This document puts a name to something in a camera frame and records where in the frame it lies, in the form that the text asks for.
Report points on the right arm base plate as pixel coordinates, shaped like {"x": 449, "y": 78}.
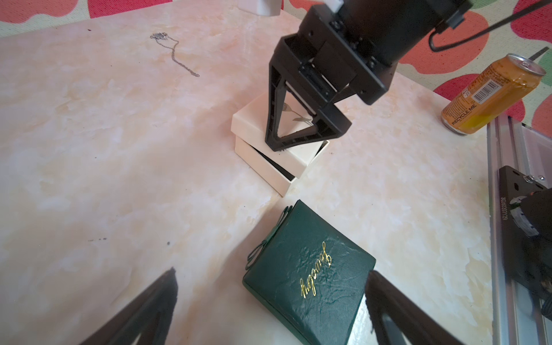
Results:
{"x": 525, "y": 214}

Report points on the green jewelry box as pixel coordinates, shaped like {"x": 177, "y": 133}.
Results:
{"x": 310, "y": 276}

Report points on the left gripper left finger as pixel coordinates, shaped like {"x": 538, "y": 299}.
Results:
{"x": 146, "y": 320}

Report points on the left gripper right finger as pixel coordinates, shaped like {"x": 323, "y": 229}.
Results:
{"x": 396, "y": 319}

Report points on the orange soda can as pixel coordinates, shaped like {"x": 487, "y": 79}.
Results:
{"x": 502, "y": 84}

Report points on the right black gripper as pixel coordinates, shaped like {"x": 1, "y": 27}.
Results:
{"x": 338, "y": 53}

